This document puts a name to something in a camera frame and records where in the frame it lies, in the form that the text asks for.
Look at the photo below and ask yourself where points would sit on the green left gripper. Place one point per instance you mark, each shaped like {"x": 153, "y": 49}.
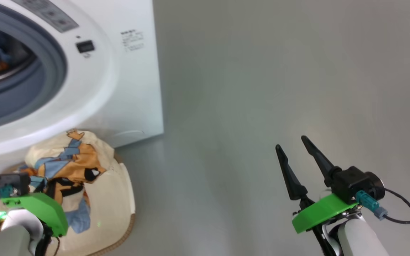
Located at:
{"x": 48, "y": 211}

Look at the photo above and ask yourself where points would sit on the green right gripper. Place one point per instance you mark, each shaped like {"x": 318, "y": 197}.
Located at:
{"x": 322, "y": 211}

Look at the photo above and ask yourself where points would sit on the cream garment with orange print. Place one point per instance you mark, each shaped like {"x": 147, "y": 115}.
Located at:
{"x": 84, "y": 160}

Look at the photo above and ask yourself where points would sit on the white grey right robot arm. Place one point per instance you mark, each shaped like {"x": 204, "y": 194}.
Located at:
{"x": 358, "y": 238}

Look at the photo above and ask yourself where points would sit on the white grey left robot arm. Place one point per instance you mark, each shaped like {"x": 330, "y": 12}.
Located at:
{"x": 9, "y": 241}

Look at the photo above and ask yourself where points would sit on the grey rubber door gasket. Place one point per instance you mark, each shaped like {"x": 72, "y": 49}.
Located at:
{"x": 41, "y": 78}

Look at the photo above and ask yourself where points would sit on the white front-load washing machine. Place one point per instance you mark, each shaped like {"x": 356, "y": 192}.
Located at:
{"x": 119, "y": 89}

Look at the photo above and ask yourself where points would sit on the washing machine drum with clothes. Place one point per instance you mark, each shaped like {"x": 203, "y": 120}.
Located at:
{"x": 16, "y": 69}

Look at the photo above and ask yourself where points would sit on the black door latch socket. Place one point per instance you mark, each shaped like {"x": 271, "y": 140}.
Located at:
{"x": 85, "y": 46}

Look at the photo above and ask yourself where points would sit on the cream perforated laundry basket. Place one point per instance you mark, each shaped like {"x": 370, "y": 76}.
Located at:
{"x": 128, "y": 227}

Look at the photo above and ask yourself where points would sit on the round drain filter cover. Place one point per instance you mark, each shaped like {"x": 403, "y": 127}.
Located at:
{"x": 130, "y": 132}

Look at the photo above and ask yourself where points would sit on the small printed text label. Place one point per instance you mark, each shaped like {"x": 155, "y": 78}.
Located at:
{"x": 132, "y": 41}

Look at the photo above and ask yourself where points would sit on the grey warning sticker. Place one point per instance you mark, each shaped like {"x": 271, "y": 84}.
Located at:
{"x": 48, "y": 14}

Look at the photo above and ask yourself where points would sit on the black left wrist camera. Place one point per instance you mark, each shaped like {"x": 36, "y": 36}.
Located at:
{"x": 14, "y": 183}

